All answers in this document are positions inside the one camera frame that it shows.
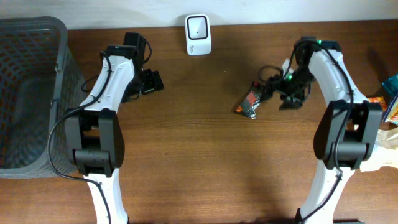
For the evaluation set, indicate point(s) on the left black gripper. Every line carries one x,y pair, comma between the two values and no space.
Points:
153,81

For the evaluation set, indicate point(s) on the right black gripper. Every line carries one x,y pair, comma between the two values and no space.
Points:
275,83

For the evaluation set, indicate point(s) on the silver foil snack packet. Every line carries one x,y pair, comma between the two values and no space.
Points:
253,98

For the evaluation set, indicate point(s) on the small orange snack packet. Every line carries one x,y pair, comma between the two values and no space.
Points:
380,100

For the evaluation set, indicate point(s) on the beige PanTree snack pouch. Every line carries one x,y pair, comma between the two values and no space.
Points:
384,153

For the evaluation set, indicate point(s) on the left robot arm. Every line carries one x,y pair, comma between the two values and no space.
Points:
95,141

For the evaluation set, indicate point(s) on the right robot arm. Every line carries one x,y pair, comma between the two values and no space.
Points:
347,132

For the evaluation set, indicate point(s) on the white barcode scanner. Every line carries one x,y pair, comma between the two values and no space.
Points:
198,34

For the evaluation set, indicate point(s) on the grey plastic mesh basket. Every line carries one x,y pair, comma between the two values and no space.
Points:
40,80

